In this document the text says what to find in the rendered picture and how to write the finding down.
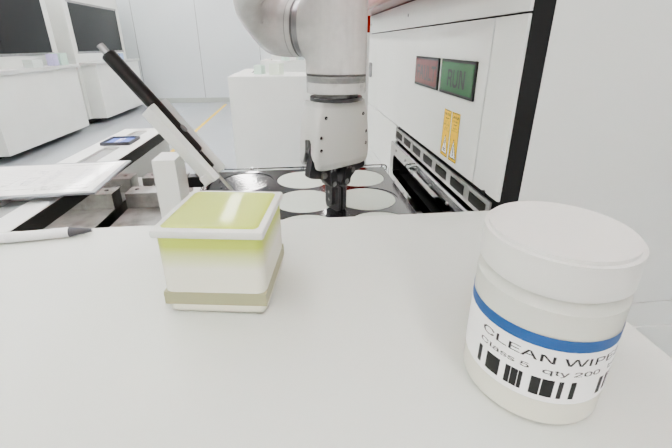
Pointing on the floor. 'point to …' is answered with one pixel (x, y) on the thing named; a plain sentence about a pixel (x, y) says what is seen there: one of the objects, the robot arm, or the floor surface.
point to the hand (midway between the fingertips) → (336, 196)
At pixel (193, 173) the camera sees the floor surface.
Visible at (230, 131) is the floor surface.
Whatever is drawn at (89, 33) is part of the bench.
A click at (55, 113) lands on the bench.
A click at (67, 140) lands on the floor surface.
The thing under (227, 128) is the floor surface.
